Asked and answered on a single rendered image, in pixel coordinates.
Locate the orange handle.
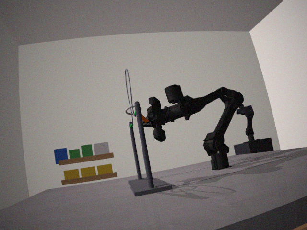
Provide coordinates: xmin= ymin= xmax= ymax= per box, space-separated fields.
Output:
xmin=125 ymin=106 xmax=149 ymax=123

